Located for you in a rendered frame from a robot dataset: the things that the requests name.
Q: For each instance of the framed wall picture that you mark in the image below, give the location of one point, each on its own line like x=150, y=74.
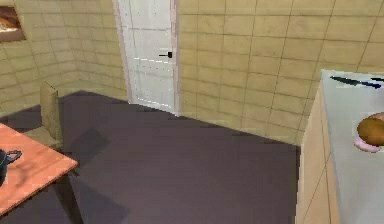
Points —
x=9, y=25

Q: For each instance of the dark blue knife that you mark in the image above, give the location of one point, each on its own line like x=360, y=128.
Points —
x=356, y=81

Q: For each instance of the white room door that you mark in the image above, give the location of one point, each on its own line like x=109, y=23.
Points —
x=150, y=56

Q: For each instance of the brown potato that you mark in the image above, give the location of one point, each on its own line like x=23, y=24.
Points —
x=371, y=130

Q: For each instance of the tan wooden chair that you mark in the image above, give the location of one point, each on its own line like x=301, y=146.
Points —
x=50, y=113

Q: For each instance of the pink plate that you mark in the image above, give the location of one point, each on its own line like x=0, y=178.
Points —
x=365, y=145

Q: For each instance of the black kettle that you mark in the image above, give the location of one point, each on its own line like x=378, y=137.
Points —
x=5, y=160

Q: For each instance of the orange wooden table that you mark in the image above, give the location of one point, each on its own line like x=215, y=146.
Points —
x=33, y=166

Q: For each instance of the beige counter cabinet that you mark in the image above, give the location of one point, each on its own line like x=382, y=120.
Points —
x=346, y=160

